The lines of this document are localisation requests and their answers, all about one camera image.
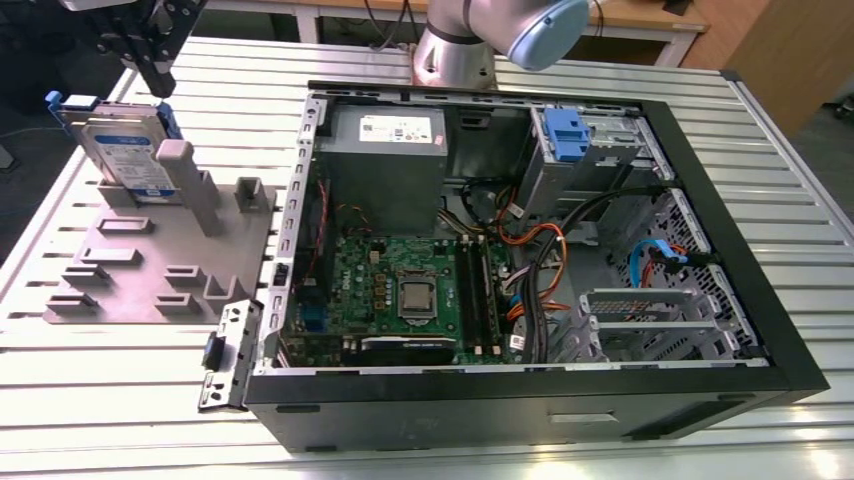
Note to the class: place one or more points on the silver optical drive cage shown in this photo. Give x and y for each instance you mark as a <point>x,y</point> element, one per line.
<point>601,160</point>

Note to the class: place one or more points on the black graphics card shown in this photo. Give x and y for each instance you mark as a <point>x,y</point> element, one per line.
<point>407,350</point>

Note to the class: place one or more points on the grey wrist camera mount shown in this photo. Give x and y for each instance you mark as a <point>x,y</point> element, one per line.
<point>100,4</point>

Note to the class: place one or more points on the silver power supply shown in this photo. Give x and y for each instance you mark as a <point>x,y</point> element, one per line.
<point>381,190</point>

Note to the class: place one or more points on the wooden desk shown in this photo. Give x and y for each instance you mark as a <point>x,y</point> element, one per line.
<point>617,15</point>

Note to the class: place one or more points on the RAM stick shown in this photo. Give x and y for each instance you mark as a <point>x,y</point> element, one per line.
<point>489,295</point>

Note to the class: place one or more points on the blue plastic drive latch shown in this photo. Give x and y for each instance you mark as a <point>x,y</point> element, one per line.
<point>567,135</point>

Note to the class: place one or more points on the hard disk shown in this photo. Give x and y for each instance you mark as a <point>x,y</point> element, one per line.
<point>127,160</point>

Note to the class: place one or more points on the silver CPU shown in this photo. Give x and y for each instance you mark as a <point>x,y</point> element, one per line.
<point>417,296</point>

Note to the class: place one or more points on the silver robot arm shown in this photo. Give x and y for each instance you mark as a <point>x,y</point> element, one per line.
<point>454,55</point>

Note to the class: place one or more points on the black PC case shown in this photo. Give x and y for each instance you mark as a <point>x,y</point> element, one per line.
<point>467,415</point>

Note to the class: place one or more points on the CPU socket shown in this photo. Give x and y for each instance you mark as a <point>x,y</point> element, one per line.
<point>418,318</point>

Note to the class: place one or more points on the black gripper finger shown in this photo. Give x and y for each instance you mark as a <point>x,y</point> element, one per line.
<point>179,25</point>
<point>120,47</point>

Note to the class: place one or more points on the wooden cabinet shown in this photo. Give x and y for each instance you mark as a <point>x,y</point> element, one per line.
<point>781,60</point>

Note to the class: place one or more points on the silver metal disk bay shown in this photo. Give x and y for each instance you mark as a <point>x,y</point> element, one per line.
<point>641,325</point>

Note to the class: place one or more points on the black office chair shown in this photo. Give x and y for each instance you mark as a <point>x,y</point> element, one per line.
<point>34,85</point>

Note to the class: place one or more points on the grey parts rack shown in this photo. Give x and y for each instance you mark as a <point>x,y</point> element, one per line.
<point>167,250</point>

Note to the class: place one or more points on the green motherboard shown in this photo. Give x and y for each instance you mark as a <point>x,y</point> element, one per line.
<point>427,250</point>

